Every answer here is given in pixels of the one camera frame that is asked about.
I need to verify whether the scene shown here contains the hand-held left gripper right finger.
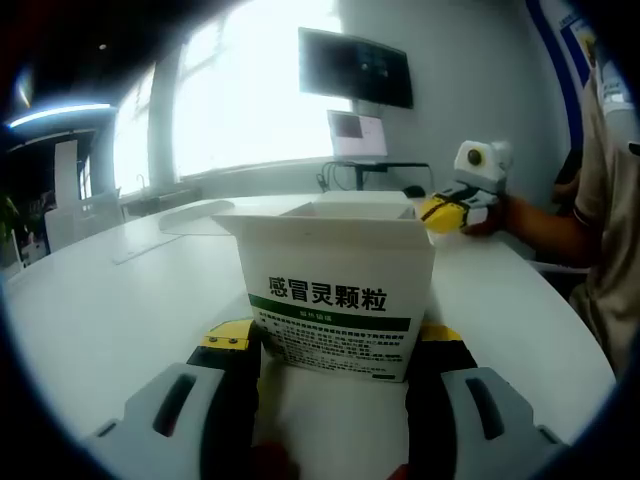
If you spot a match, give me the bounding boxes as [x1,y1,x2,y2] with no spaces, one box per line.
[404,323,571,480]

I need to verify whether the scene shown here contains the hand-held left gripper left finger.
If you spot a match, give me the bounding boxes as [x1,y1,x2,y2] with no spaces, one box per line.
[84,319,261,480]

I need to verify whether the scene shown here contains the green white ganmaoling box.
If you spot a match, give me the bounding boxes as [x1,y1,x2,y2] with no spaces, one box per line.
[209,191,436,385]

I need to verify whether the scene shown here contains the person's right hand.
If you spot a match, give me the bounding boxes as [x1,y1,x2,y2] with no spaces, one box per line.
[463,219,504,238]

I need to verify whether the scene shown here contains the person's left hand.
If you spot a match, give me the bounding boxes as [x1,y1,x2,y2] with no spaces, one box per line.
[252,438,304,480]

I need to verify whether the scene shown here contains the black desk stand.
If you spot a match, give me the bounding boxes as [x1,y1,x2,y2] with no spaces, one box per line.
[319,159,434,194]

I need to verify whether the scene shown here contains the open laptop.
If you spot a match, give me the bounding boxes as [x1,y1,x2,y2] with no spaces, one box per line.
[327,109,389,164]

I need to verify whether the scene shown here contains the person in beige shirt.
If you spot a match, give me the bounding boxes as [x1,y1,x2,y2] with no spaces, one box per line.
[569,64,640,371]

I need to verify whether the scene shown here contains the white table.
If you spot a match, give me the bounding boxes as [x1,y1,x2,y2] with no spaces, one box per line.
[2,192,616,480]

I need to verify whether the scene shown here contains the black monitor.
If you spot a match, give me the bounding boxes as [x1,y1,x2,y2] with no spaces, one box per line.
[298,27,415,110]

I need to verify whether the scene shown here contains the green potted plant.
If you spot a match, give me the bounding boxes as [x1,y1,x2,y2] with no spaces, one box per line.
[0,192,25,271]

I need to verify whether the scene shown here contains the long ceiling light strip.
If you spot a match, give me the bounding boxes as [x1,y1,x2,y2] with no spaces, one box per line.
[9,102,114,129]

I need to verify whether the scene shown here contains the blue white wall poster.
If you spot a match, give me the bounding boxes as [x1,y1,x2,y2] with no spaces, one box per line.
[524,0,634,151]

